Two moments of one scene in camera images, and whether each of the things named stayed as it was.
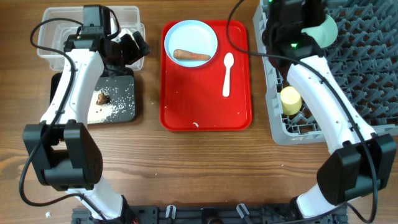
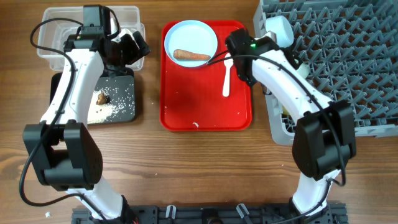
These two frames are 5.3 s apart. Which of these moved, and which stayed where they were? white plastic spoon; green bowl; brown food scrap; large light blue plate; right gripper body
Moved: right gripper body; green bowl
Stayed: white plastic spoon; large light blue plate; brown food scrap
